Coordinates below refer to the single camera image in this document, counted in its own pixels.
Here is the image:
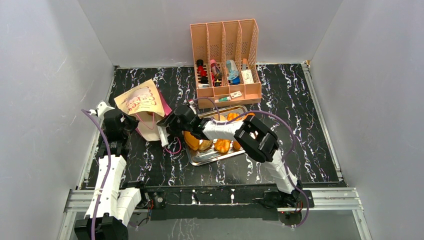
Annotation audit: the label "orange desk file organizer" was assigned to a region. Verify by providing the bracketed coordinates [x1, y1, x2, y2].
[190, 18, 262, 109]

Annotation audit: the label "green tube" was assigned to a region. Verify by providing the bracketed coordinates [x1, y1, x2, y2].
[214, 96, 232, 103]

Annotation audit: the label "orange braided fake bread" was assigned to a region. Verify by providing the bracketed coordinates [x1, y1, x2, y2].
[214, 112, 241, 155]

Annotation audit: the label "pink bottle in organizer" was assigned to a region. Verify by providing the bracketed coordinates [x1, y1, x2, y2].
[210, 59, 223, 87]

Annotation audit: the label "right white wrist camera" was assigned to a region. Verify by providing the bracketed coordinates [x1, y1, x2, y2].
[188, 100, 196, 112]

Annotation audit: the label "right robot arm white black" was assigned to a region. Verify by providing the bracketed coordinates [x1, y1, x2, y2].
[157, 104, 302, 208]

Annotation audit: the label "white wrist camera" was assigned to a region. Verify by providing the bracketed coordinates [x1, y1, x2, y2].
[95, 101, 114, 118]
[188, 100, 196, 112]

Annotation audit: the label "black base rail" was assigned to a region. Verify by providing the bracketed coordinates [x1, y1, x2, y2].
[147, 184, 280, 221]

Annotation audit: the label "white box in organizer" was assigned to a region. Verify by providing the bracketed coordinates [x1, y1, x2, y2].
[241, 69, 255, 84]

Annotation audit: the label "small white packet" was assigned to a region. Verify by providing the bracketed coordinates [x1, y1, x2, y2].
[230, 91, 243, 99]

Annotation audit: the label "metal tongs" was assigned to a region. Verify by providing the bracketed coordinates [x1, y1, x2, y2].
[157, 126, 169, 147]

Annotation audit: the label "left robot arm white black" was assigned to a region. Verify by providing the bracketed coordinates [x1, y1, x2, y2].
[74, 102, 150, 240]

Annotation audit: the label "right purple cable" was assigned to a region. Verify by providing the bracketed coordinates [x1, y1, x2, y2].
[188, 96, 311, 229]

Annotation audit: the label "blue tape dispenser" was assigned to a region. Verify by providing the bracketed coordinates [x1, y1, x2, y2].
[225, 59, 240, 85]

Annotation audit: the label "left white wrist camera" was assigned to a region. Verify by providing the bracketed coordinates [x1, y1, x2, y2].
[95, 101, 114, 118]

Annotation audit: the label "long orange fake baguette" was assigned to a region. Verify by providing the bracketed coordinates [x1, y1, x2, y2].
[227, 113, 255, 151]

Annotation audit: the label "black red item in organizer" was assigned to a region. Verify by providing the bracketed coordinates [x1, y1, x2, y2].
[196, 59, 209, 84]

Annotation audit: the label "silver metal tray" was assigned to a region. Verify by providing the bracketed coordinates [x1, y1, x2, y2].
[183, 105, 248, 166]

